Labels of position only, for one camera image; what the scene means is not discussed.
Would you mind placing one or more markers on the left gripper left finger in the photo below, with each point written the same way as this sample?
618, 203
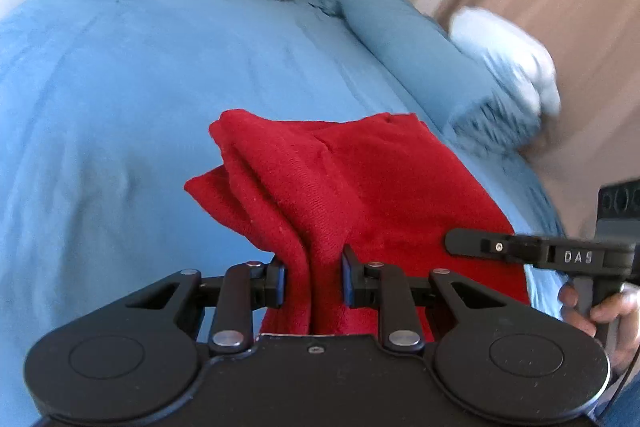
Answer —
245, 288

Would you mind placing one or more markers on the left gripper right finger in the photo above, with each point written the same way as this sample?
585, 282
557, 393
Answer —
384, 288

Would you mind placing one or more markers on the red knit sweater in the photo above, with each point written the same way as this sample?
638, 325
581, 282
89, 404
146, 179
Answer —
382, 185

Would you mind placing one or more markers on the right hand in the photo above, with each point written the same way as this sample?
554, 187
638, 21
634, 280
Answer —
621, 309

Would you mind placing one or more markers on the rolled blue blanket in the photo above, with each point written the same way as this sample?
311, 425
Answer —
467, 104

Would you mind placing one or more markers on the white pillow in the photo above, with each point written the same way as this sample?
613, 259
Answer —
521, 64

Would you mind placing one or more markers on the blue bed sheet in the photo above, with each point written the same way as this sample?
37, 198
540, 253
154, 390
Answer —
105, 113

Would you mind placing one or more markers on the beige curtain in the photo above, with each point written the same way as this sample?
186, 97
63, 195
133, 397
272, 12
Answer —
595, 140

